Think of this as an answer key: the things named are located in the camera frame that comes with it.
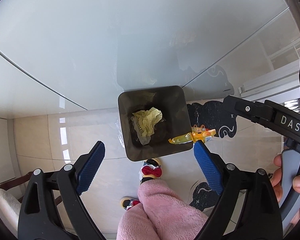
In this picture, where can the right hand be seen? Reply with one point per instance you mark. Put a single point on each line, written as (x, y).
(286, 183)

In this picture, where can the black bear floor mat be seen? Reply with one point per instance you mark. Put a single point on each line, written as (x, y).
(211, 115)

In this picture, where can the dark square trash bin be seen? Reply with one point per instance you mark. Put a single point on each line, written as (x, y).
(175, 121)

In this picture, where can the red bow slipper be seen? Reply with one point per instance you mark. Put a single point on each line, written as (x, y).
(151, 169)
(128, 202)

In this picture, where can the small yellow paper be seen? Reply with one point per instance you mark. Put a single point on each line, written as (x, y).
(144, 123)

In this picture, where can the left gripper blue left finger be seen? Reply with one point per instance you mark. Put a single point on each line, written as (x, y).
(87, 166)

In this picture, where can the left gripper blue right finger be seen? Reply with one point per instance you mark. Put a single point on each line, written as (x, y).
(207, 162)

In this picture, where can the pink fleece trouser leg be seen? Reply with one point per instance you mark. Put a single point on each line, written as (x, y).
(160, 214)

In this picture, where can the orange snack bag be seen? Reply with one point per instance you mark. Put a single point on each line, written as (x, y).
(198, 133)

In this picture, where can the white cushioned wooden chair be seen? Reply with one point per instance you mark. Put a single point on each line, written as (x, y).
(35, 216)

